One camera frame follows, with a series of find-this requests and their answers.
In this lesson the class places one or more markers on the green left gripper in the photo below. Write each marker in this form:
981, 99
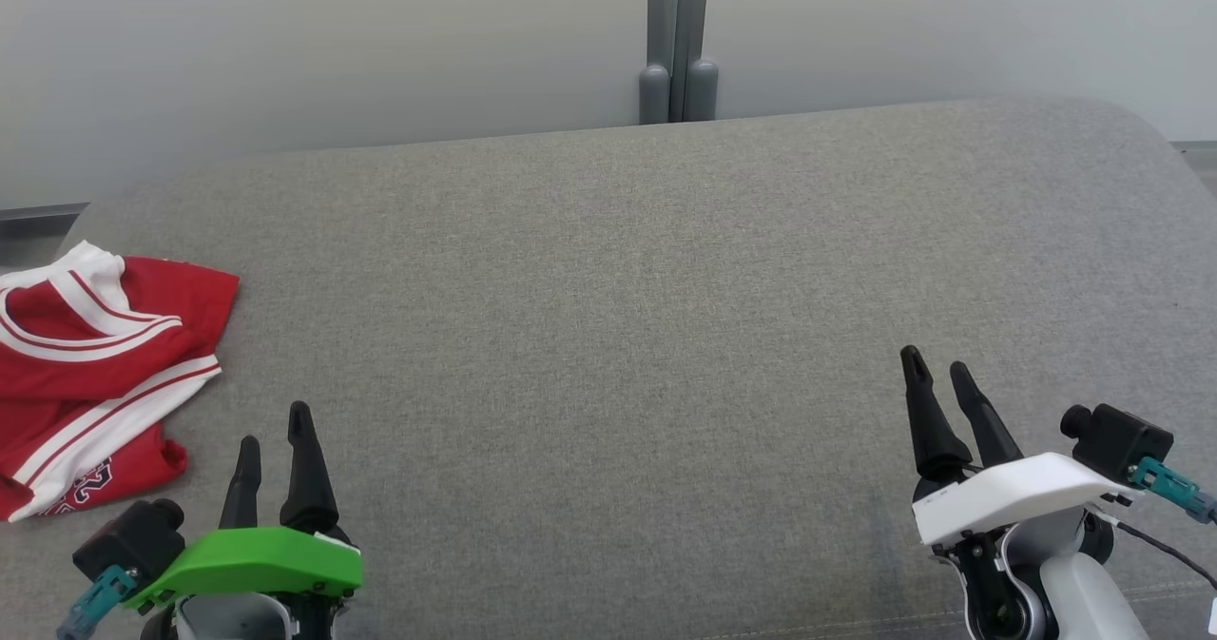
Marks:
257, 559

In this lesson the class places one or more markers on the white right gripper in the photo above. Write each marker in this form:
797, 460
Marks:
1008, 497

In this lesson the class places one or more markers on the teal right camera connector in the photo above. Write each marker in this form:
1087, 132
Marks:
1169, 483

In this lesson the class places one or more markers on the teal camera connector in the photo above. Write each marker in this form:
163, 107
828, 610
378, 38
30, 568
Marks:
95, 602
1169, 483

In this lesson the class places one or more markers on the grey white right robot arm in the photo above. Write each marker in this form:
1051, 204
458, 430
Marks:
1074, 583

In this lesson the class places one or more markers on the teal left camera connector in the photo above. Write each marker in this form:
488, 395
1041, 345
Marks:
95, 602

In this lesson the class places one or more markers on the red basketball jersey white trim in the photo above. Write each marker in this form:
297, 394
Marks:
143, 298

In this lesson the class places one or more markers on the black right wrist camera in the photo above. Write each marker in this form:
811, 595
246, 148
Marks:
1117, 440

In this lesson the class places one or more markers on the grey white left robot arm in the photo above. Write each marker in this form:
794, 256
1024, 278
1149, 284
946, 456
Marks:
228, 621

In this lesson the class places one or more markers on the grey double partition post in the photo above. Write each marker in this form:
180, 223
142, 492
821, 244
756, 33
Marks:
677, 41

